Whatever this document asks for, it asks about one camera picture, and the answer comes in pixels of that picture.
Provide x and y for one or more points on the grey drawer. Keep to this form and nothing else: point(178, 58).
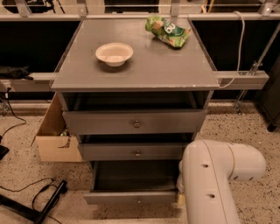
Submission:
point(130, 151)
point(133, 182)
point(135, 122)

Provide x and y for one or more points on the grey bottom drawer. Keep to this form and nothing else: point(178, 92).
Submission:
point(133, 182)

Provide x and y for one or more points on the grey top drawer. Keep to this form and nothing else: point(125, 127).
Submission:
point(135, 122)

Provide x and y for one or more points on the green snack bag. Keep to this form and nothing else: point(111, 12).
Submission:
point(167, 31)

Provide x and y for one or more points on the grey middle drawer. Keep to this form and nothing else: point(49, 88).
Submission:
point(130, 151)

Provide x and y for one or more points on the grey drawer cabinet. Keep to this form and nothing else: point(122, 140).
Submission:
point(156, 77)

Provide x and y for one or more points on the metal frame rail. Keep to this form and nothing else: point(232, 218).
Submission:
point(231, 80)

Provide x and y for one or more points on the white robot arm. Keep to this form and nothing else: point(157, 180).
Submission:
point(205, 171)

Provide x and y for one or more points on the cardboard box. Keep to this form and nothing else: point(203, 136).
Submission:
point(55, 143)

